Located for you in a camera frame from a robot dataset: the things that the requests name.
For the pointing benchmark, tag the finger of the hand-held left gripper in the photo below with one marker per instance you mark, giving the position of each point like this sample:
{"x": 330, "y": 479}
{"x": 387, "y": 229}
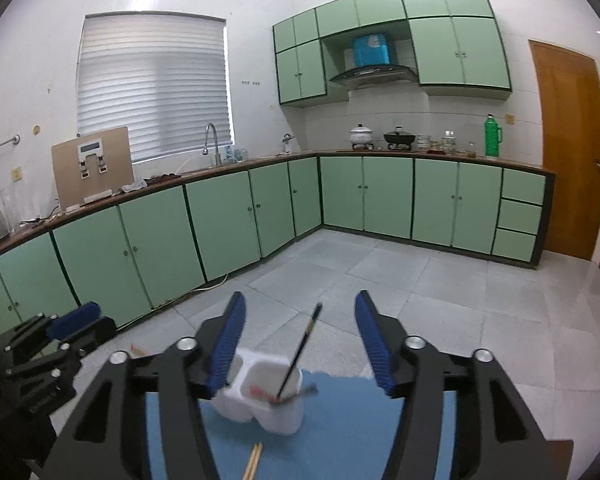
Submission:
{"x": 100, "y": 331}
{"x": 75, "y": 320}

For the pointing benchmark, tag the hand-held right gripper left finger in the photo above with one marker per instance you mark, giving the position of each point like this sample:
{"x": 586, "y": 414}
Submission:
{"x": 227, "y": 340}

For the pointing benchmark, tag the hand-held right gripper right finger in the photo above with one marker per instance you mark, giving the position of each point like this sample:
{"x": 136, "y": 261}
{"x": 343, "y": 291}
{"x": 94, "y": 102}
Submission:
{"x": 375, "y": 345}

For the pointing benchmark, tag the single black chopstick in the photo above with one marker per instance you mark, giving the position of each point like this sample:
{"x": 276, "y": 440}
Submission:
{"x": 300, "y": 347}

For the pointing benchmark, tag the white two-compartment utensil holder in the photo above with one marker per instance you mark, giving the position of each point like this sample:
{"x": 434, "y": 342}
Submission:
{"x": 280, "y": 417}

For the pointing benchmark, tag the row of mixed chopsticks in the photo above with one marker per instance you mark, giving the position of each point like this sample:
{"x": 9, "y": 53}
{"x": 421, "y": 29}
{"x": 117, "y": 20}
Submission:
{"x": 254, "y": 460}

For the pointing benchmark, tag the blue felt mat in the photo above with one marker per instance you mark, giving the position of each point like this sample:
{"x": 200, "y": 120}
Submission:
{"x": 340, "y": 435}

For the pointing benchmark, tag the green base cabinet unit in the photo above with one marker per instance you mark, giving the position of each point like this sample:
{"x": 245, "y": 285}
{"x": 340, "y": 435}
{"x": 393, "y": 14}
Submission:
{"x": 430, "y": 200}
{"x": 155, "y": 245}

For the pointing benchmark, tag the brown board with device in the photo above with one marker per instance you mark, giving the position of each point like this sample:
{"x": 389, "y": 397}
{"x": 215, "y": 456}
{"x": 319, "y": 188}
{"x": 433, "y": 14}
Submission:
{"x": 67, "y": 170}

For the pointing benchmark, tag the dark cloth on counter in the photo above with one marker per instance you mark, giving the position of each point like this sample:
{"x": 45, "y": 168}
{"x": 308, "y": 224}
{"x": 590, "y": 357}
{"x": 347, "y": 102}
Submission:
{"x": 162, "y": 178}

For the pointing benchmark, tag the bottles beside sink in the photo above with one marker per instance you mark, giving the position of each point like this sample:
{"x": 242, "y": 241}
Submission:
{"x": 236, "y": 154}

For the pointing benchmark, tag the small chrome water tap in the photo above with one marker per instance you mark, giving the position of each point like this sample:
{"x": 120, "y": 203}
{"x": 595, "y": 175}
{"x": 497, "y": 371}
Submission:
{"x": 287, "y": 144}

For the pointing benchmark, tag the chrome kitchen faucet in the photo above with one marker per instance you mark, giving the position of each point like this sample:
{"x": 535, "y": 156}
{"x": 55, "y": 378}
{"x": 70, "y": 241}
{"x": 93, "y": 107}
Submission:
{"x": 211, "y": 135}

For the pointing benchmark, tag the black wok with lid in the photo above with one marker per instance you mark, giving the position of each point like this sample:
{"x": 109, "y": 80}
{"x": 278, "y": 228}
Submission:
{"x": 398, "y": 137}

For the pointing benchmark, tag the white cooking pot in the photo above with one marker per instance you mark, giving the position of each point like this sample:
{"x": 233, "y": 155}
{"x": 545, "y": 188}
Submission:
{"x": 361, "y": 136}

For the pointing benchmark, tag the patterned jar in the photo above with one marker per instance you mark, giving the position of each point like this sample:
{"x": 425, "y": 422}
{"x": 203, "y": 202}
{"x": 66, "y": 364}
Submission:
{"x": 448, "y": 142}

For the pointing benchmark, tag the green thermos flask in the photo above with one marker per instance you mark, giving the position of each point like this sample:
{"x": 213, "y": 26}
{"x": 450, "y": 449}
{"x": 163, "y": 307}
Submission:
{"x": 492, "y": 135}

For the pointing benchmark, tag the white window blind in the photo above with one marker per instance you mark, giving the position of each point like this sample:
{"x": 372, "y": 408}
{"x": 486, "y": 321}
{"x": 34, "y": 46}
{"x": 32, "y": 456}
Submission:
{"x": 150, "y": 85}

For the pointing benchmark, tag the range hood with blue film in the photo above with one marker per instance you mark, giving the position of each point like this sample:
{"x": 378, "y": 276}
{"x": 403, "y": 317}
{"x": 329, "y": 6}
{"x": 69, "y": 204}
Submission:
{"x": 375, "y": 74}

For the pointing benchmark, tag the brown wooden door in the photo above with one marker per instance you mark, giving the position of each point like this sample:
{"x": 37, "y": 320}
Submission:
{"x": 565, "y": 150}

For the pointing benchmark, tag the yellow wall socket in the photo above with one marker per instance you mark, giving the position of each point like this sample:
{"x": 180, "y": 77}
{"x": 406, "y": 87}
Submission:
{"x": 16, "y": 175}

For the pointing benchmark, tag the metal towel rail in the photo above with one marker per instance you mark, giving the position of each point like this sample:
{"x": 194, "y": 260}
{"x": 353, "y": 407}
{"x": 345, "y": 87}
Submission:
{"x": 2, "y": 144}

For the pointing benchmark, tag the green wall cabinets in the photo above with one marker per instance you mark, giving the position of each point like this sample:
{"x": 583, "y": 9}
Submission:
{"x": 455, "y": 50}

